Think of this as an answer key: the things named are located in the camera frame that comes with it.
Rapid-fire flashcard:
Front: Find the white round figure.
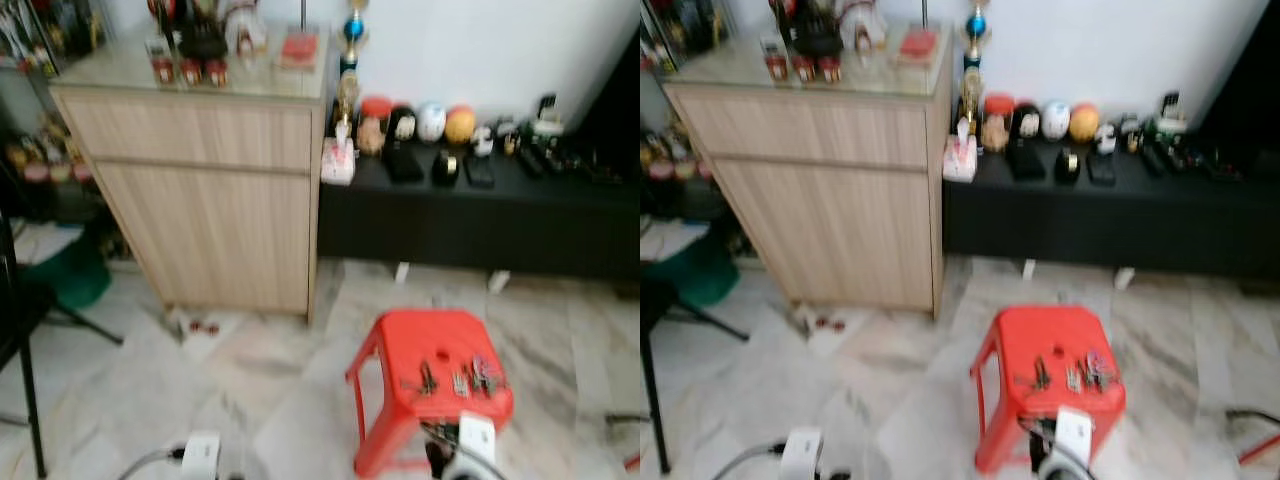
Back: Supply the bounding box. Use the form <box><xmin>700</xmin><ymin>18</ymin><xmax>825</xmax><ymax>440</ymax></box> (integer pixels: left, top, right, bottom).
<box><xmin>417</xmin><ymin>102</ymin><xmax>447</xmax><ymax>144</ymax></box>
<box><xmin>1040</xmin><ymin>100</ymin><xmax>1071</xmax><ymax>142</ymax></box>

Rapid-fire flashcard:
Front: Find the cluttered display shelf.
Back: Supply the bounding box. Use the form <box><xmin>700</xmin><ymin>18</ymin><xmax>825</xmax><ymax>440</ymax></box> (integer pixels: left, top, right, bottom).
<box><xmin>0</xmin><ymin>0</ymin><xmax>111</xmax><ymax>233</ymax></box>
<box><xmin>640</xmin><ymin>0</ymin><xmax>733</xmax><ymax>223</ymax></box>

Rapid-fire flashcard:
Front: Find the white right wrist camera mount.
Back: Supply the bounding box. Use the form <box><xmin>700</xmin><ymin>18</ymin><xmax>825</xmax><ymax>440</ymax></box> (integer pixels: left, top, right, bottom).
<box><xmin>1052</xmin><ymin>406</ymin><xmax>1095</xmax><ymax>466</ymax></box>
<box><xmin>456</xmin><ymin>411</ymin><xmax>498</xmax><ymax>467</ymax></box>

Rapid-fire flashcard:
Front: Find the cordless phone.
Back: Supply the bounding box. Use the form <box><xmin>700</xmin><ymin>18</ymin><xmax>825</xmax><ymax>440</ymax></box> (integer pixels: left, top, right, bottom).
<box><xmin>1156</xmin><ymin>91</ymin><xmax>1189</xmax><ymax>135</ymax></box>
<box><xmin>533</xmin><ymin>94</ymin><xmax>565</xmax><ymax>138</ymax></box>

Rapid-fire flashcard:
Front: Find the black ornament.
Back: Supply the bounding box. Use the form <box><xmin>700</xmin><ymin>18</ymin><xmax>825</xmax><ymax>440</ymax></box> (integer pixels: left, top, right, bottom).
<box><xmin>177</xmin><ymin>0</ymin><xmax>229</xmax><ymax>61</ymax></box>
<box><xmin>789</xmin><ymin>0</ymin><xmax>844</xmax><ymax>59</ymax></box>

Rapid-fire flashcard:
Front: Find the black television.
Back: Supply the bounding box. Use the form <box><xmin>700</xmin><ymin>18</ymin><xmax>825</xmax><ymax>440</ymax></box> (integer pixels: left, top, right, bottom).
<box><xmin>1195</xmin><ymin>0</ymin><xmax>1280</xmax><ymax>153</ymax></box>
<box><xmin>572</xmin><ymin>28</ymin><xmax>641</xmax><ymax>173</ymax></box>

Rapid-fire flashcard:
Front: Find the red box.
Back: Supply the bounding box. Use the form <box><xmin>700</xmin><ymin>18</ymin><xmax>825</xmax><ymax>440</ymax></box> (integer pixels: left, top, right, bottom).
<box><xmin>897</xmin><ymin>26</ymin><xmax>942</xmax><ymax>67</ymax></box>
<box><xmin>277</xmin><ymin>30</ymin><xmax>322</xmax><ymax>72</ymax></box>

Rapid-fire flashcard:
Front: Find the gold trophy with blue ball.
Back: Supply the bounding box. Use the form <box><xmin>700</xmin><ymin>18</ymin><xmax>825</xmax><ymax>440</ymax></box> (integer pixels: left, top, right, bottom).
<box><xmin>959</xmin><ymin>0</ymin><xmax>994</xmax><ymax>137</ymax></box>
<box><xmin>334</xmin><ymin>0</ymin><xmax>370</xmax><ymax>143</ymax></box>

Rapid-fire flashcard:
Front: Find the white power strip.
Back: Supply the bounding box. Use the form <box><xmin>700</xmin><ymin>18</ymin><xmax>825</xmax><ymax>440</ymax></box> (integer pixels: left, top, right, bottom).
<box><xmin>794</xmin><ymin>302</ymin><xmax>867</xmax><ymax>342</ymax></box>
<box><xmin>168</xmin><ymin>307</ymin><xmax>242</xmax><ymax>347</ymax></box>

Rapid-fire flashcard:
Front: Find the pink tissue pack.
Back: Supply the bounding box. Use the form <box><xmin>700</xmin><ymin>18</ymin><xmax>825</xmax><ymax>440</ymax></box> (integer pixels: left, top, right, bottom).
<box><xmin>942</xmin><ymin>126</ymin><xmax>980</xmax><ymax>184</ymax></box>
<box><xmin>320</xmin><ymin>132</ymin><xmax>358</xmax><ymax>188</ymax></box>

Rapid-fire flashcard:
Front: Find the key bunch with coloured rings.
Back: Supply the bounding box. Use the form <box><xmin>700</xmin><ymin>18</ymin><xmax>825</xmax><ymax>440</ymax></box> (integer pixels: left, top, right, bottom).
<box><xmin>1082</xmin><ymin>352</ymin><xmax>1120</xmax><ymax>392</ymax></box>
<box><xmin>468</xmin><ymin>355</ymin><xmax>506</xmax><ymax>397</ymax></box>

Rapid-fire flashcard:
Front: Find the jar with red lid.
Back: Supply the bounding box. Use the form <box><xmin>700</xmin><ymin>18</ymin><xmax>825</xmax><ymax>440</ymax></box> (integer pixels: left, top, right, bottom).
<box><xmin>357</xmin><ymin>96</ymin><xmax>393</xmax><ymax>157</ymax></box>
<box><xmin>980</xmin><ymin>94</ymin><xmax>1015</xmax><ymax>154</ymax></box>

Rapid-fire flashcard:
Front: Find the black low console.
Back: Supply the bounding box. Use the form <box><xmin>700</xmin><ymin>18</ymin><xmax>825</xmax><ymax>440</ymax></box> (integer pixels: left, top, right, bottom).
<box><xmin>942</xmin><ymin>135</ymin><xmax>1280</xmax><ymax>291</ymax></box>
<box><xmin>318</xmin><ymin>140</ymin><xmax>641</xmax><ymax>294</ymax></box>

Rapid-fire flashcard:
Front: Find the black floor cable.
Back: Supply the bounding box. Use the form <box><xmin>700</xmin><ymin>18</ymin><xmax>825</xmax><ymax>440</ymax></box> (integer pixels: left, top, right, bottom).
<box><xmin>1224</xmin><ymin>404</ymin><xmax>1280</xmax><ymax>429</ymax></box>

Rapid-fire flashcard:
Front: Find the green bag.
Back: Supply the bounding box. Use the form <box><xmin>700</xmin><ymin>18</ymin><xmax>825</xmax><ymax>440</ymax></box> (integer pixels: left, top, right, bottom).
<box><xmin>654</xmin><ymin>234</ymin><xmax>743</xmax><ymax>309</ymax></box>
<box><xmin>20</xmin><ymin>240</ymin><xmax>113</xmax><ymax>312</ymax></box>

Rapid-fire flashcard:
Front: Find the white figurine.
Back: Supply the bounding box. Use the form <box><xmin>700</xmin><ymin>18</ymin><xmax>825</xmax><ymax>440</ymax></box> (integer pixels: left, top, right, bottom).
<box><xmin>220</xmin><ymin>0</ymin><xmax>270</xmax><ymax>57</ymax></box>
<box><xmin>838</xmin><ymin>0</ymin><xmax>890</xmax><ymax>54</ymax></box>

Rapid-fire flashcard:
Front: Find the red plastic stool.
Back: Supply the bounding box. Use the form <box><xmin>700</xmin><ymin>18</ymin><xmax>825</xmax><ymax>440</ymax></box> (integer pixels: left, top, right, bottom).
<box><xmin>345</xmin><ymin>308</ymin><xmax>516</xmax><ymax>479</ymax></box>
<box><xmin>970</xmin><ymin>304</ymin><xmax>1128</xmax><ymax>476</ymax></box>

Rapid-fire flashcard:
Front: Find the dark key bunch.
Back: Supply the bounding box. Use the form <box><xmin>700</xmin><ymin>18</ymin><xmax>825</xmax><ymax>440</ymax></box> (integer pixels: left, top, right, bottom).
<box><xmin>1014</xmin><ymin>357</ymin><xmax>1054</xmax><ymax>392</ymax></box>
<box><xmin>400</xmin><ymin>360</ymin><xmax>442</xmax><ymax>396</ymax></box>

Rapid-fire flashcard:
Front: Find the black wallet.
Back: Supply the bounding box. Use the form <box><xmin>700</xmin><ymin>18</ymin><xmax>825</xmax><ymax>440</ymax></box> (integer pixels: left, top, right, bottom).
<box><xmin>385</xmin><ymin>145</ymin><xmax>426</xmax><ymax>184</ymax></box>
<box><xmin>1005</xmin><ymin>142</ymin><xmax>1047</xmax><ymax>182</ymax></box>

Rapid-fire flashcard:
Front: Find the black mouse figure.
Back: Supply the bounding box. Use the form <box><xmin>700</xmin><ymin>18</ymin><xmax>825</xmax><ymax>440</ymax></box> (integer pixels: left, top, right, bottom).
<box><xmin>1010</xmin><ymin>100</ymin><xmax>1043</xmax><ymax>141</ymax></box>
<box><xmin>388</xmin><ymin>104</ymin><xmax>419</xmax><ymax>144</ymax></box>

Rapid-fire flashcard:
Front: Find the light wooden cabinet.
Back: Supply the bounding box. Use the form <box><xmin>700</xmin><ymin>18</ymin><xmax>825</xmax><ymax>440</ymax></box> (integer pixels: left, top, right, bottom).
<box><xmin>50</xmin><ymin>45</ymin><xmax>333</xmax><ymax>323</ymax></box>
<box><xmin>662</xmin><ymin>42</ymin><xmax>954</xmax><ymax>321</ymax></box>

